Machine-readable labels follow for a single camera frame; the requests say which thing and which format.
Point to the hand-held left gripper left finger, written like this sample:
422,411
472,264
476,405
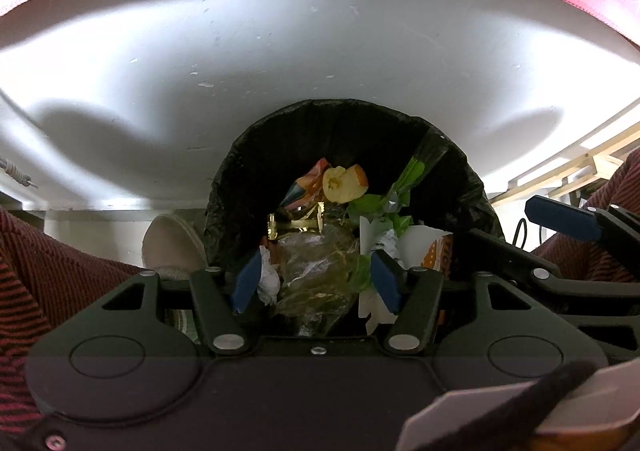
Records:
248,281

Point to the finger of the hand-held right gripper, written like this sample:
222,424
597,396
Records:
560,218
540,281

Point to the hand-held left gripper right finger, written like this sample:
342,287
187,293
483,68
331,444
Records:
385,281

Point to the white green packet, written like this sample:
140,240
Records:
382,231

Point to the orange white carton box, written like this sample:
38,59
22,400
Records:
422,246

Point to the clear plastic bag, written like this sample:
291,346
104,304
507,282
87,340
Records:
315,276

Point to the yellow apple piece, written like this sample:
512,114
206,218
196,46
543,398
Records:
342,183

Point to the colourful snack wrapper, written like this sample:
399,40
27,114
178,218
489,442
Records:
305,186

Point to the green plastic wrapper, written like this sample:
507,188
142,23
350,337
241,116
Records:
412,173

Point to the waste bin with black liner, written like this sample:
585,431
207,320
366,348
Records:
260,156

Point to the crumpled white tissue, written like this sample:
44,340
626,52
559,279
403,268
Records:
269,281

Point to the light wooden rack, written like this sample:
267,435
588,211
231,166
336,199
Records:
575,166

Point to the gold foil wrapper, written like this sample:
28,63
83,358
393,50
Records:
295,226

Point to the person's right leg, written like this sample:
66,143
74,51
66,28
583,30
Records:
625,181

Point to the person's leg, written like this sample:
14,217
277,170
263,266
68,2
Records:
625,181
50,271

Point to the beige shoe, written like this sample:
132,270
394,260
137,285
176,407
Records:
170,241

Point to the person's left leg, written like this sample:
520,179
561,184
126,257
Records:
50,271

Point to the white table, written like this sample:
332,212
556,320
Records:
320,56

